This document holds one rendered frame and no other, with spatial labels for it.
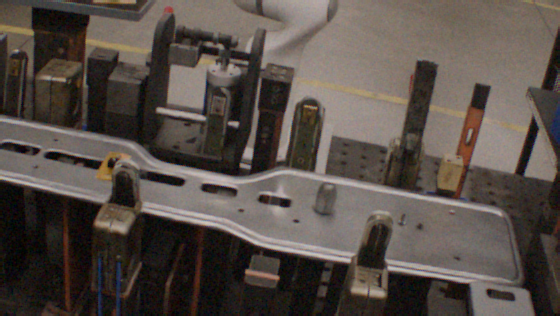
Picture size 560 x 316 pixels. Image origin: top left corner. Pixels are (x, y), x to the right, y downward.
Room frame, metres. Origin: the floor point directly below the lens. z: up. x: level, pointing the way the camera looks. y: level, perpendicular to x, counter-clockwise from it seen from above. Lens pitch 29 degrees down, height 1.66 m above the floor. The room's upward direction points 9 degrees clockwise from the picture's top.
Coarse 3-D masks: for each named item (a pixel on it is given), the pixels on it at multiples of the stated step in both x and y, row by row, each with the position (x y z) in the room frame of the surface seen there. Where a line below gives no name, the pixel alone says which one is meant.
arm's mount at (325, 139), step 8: (328, 128) 1.70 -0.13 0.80; (328, 136) 1.66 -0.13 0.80; (320, 144) 1.61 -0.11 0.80; (328, 144) 1.62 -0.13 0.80; (320, 152) 1.58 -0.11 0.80; (248, 160) 1.49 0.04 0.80; (320, 160) 1.54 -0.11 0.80; (240, 168) 1.47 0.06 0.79; (248, 168) 1.47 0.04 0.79; (320, 168) 1.51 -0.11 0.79; (240, 176) 1.47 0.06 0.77; (272, 200) 1.46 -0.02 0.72; (280, 200) 1.46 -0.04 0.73
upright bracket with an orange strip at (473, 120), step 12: (480, 84) 1.17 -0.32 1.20; (480, 96) 1.16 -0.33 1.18; (468, 108) 1.17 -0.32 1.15; (480, 108) 1.17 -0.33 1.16; (468, 120) 1.16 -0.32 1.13; (480, 120) 1.16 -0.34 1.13; (468, 132) 1.16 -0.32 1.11; (468, 144) 1.17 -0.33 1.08; (468, 156) 1.16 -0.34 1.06; (468, 168) 1.16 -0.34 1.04; (456, 192) 1.16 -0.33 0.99; (420, 300) 1.17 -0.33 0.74; (420, 312) 1.16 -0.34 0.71
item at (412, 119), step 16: (416, 64) 1.18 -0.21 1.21; (432, 64) 1.18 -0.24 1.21; (416, 80) 1.17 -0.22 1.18; (432, 80) 1.15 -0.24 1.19; (416, 96) 1.17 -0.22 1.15; (416, 112) 1.17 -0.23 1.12; (416, 128) 1.16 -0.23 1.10; (400, 144) 1.15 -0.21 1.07; (416, 144) 1.15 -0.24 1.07; (416, 160) 1.15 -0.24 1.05
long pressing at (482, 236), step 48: (0, 144) 1.05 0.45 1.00; (48, 144) 1.08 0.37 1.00; (96, 144) 1.11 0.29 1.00; (48, 192) 0.95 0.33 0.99; (96, 192) 0.97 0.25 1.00; (144, 192) 0.99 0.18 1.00; (192, 192) 1.01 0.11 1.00; (240, 192) 1.04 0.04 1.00; (288, 192) 1.06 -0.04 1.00; (384, 192) 1.11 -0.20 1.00; (288, 240) 0.93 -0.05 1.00; (336, 240) 0.95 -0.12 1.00; (432, 240) 0.99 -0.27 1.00; (480, 240) 1.00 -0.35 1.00
